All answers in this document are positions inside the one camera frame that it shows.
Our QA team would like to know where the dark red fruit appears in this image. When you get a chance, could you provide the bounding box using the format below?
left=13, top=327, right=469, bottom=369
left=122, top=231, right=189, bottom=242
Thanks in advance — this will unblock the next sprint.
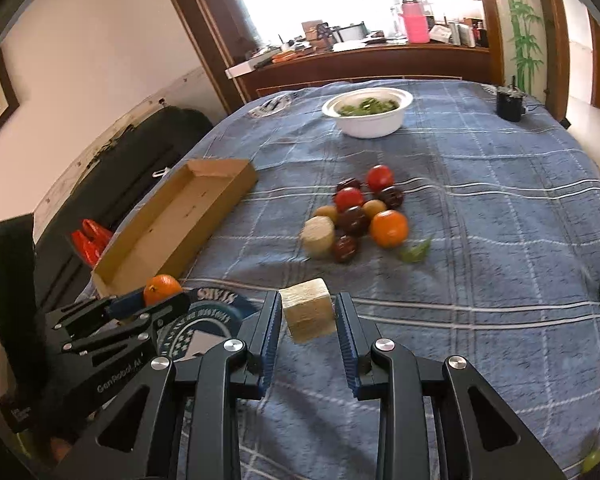
left=375, top=185, right=404, bottom=210

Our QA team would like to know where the dark red jujube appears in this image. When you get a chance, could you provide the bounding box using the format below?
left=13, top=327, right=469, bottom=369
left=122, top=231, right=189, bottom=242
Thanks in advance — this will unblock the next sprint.
left=336, top=178, right=362, bottom=192

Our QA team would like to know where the dark plum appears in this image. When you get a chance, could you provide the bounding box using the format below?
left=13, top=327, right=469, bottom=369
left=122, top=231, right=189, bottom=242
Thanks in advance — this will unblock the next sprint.
left=337, top=206, right=370, bottom=237

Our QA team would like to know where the pink thermos bottle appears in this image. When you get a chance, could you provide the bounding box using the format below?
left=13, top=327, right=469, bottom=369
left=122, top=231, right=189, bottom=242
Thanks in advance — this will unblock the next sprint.
left=402, top=0, right=430, bottom=44

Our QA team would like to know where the black sofa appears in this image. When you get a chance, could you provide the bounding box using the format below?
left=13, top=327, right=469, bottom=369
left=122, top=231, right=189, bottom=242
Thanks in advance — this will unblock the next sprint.
left=0, top=106, right=212, bottom=400

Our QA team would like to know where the blue plaid tablecloth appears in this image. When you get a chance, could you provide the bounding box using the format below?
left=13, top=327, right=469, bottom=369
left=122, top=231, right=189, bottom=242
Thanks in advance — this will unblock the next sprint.
left=78, top=77, right=600, bottom=480

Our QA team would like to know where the orange tangerine with leaf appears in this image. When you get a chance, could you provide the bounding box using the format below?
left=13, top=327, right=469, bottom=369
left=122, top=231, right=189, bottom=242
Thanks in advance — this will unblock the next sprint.
left=370, top=210, right=410, bottom=248

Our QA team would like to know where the red plastic bag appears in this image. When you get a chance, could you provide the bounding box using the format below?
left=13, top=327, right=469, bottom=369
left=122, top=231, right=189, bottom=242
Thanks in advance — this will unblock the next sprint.
left=70, top=219, right=112, bottom=268

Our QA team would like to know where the black mug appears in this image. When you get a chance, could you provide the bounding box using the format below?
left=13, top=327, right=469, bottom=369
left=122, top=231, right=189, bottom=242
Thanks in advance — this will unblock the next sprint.
left=495, top=76, right=526, bottom=122

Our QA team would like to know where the brown longan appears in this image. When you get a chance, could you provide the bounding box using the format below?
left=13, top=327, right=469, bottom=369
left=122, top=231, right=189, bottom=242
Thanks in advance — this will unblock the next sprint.
left=313, top=205, right=338, bottom=224
left=363, top=200, right=387, bottom=219

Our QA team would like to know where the white bowl with greens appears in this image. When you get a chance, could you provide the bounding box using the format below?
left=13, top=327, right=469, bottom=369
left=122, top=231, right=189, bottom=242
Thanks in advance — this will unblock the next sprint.
left=322, top=87, right=414, bottom=139

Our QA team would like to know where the dark cherry front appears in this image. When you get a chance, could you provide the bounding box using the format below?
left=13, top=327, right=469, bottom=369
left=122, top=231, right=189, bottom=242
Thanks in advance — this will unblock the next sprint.
left=332, top=235, right=358, bottom=263

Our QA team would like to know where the white banana chunk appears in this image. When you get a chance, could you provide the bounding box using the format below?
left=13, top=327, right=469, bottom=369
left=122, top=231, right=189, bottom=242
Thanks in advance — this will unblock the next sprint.
left=278, top=278, right=337, bottom=344

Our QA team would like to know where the red tomato small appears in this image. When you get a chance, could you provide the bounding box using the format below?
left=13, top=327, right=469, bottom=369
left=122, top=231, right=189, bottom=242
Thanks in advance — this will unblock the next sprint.
left=334, top=186, right=365, bottom=212

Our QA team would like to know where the beige banana chunk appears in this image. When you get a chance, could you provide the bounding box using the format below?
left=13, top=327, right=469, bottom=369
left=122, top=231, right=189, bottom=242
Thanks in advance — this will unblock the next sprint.
left=300, top=216, right=335, bottom=258

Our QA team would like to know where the wooden cabinet counter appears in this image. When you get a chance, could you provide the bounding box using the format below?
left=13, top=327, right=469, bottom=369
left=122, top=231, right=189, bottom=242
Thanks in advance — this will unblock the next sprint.
left=237, top=44, right=503, bottom=101

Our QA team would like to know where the green leaf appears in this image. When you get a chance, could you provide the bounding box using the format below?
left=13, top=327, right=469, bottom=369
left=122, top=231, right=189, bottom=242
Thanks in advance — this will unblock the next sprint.
left=399, top=237, right=431, bottom=263

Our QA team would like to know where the cardboard tray box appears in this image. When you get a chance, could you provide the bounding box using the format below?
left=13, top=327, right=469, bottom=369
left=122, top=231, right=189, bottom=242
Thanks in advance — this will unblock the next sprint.
left=92, top=158, right=258, bottom=296

